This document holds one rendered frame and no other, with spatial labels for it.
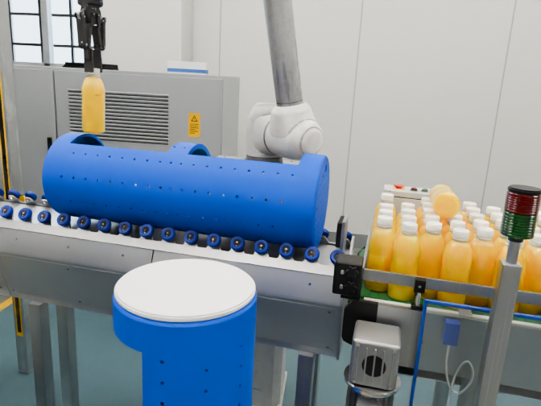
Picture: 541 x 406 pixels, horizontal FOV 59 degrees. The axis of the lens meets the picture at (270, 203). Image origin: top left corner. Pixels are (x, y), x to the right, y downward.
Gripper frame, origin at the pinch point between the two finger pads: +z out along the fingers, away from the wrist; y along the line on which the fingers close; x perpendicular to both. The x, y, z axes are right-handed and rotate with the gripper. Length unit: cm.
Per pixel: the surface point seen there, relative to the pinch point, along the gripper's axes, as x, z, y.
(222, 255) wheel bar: 49, 55, 11
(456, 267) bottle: 113, 46, 19
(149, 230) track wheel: 24, 50, 10
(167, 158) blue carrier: 29.9, 27.3, 8.8
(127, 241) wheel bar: 17, 54, 11
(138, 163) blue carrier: 21.3, 29.2, 10.6
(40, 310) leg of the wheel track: -20, 86, 8
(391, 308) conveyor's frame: 99, 58, 22
